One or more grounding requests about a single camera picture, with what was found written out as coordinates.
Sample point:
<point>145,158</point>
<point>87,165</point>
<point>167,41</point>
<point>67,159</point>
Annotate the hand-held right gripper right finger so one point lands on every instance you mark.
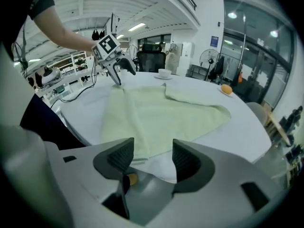
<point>213,179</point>

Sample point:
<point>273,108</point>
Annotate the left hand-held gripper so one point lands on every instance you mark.
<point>107,47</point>

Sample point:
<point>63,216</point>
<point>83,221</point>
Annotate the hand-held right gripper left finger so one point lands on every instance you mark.
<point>99,170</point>

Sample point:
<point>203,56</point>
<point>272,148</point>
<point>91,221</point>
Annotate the light green cloth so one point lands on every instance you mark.
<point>154,113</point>

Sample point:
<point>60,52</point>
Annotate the person's left forearm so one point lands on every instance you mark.
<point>64,32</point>

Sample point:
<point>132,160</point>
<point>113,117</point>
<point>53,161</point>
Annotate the black standing fan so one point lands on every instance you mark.
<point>131,51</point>
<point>210,60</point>

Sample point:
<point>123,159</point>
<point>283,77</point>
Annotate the black mesh office chair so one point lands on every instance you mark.
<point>150,60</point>

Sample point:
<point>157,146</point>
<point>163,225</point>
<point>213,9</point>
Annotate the white cup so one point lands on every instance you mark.
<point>164,72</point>

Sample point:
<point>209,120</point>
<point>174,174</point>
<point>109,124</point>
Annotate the white metal shelving rack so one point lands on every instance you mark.
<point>71,81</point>

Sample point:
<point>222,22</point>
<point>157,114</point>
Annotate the white bookshelf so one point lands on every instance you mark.
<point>69,63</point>

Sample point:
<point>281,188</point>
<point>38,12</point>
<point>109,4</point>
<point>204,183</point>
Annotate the white locker cabinet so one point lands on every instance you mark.
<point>185,56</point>

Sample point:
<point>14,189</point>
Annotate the grey white oval device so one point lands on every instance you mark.
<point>51,75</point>

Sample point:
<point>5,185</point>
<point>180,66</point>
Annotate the black metal bench rack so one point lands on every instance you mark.
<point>196,71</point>

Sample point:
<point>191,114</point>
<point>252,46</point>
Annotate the grey shell chair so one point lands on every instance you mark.
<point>257,113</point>

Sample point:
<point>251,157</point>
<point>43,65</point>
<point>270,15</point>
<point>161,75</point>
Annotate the round wooden table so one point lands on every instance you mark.
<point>280,129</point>

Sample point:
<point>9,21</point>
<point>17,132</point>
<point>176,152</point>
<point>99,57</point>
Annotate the orange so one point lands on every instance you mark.
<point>226,88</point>

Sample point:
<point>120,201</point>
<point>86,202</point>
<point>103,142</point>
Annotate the black clothes rack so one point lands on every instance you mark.
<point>225,75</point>

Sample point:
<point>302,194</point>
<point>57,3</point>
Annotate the blue wall poster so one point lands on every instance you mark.
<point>214,41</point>

